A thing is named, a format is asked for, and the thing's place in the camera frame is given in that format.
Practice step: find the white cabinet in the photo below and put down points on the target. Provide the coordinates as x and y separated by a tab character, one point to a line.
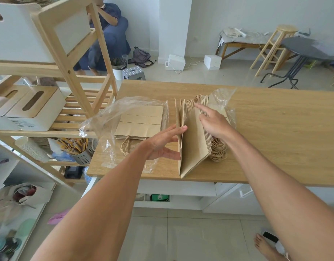
210	198

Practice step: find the clear plastic wrapper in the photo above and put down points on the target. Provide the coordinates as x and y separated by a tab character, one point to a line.
107	119
224	99

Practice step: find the white dotted step stool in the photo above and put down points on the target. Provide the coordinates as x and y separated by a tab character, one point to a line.
133	72

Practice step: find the white paper bag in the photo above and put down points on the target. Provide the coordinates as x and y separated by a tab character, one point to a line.
37	195

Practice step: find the person's right fingers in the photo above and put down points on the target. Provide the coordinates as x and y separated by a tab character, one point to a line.
206	111

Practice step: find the person's left hand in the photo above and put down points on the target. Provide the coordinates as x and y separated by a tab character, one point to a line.
158	144

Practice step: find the brown paper carrier bag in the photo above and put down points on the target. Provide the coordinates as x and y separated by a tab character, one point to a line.
193	144

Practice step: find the stack of paper cups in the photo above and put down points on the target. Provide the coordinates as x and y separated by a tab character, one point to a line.
30	149

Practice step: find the person's right foot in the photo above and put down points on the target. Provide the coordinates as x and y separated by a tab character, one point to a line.
266	248

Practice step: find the wooden shelf rack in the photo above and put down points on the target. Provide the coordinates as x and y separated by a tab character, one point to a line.
60	65

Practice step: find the white waste bin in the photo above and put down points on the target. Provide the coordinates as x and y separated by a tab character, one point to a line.
118	73

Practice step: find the pink plastic bag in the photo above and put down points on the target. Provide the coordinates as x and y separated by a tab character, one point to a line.
58	217

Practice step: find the stack of kraft bags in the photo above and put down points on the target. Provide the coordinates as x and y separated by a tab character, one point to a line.
141	123
217	149

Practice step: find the white tissue box wooden lid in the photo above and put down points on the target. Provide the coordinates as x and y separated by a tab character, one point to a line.
1	119
39	116

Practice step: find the perforated metal holder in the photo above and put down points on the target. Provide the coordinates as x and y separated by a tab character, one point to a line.
84	157

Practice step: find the person's left thumb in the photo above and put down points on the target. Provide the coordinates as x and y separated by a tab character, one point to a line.
171	154

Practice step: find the grey backpack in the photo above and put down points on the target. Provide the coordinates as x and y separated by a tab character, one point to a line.
141	57

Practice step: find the white storage box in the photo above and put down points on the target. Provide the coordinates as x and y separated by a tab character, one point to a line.
17	35

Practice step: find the black round table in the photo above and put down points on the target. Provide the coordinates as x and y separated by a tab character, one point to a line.
305	48

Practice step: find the green container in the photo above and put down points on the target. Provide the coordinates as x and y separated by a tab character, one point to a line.
159	197

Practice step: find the person's left forearm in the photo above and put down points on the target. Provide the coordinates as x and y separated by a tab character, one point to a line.
107	203

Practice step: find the white power strip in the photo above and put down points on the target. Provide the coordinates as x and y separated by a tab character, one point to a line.
239	31

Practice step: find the black device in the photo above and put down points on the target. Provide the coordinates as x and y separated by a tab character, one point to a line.
73	172

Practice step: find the person's right hand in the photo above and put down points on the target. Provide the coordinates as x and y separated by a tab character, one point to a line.
216	123

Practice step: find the person's right forearm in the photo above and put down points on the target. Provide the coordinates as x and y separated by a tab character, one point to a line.
278	195

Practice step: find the wooden bench with cushion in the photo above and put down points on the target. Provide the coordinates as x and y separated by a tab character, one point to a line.
246	40

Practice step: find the wooden bar stool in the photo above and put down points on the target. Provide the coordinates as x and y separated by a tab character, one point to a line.
276	46

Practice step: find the white electric appliance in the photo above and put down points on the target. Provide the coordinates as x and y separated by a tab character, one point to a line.
175	63

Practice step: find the white cardboard box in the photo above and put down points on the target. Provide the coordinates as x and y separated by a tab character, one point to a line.
212	62

